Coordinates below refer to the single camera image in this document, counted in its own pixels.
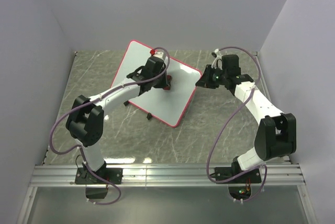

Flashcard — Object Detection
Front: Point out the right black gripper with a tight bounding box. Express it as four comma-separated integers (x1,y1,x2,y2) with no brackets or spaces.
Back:
195,64,227,89

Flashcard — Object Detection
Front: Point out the red whiteboard eraser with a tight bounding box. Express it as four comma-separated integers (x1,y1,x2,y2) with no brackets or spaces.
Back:
163,75,172,91

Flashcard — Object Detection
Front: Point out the red framed whiteboard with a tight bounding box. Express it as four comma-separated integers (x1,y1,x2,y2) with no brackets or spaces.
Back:
111,40,202,128

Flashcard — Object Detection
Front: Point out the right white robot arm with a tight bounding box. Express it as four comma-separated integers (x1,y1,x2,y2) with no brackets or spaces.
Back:
196,52,296,182

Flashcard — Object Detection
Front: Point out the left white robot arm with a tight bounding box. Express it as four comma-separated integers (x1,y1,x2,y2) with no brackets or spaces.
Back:
65,51,172,183

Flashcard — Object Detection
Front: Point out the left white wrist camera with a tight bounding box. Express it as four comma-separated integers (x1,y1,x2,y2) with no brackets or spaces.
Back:
150,49,166,61

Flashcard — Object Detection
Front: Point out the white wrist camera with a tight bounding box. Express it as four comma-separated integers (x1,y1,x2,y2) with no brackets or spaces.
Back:
150,49,166,61
211,49,222,70

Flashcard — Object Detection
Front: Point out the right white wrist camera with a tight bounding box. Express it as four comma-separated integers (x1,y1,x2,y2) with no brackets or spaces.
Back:
211,49,222,70

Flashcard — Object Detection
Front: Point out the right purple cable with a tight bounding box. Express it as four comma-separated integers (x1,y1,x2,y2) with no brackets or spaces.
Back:
206,46,267,204

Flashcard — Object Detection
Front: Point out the purple cable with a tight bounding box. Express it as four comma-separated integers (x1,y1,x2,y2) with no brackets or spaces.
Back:
206,46,267,204
49,47,171,206

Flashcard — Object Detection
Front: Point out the aluminium front rail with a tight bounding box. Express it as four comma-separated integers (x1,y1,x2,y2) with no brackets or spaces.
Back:
29,163,306,188

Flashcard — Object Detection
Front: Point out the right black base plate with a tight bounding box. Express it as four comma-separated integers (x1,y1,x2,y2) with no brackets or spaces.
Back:
210,167,262,184

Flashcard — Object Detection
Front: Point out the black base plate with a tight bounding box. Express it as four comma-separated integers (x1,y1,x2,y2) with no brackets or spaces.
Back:
74,167,123,185
210,167,262,184

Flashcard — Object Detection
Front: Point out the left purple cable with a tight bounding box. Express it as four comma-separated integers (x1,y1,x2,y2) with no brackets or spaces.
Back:
49,47,171,206

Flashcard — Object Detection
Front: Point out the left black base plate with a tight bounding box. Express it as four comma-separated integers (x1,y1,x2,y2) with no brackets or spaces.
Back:
74,167,123,185

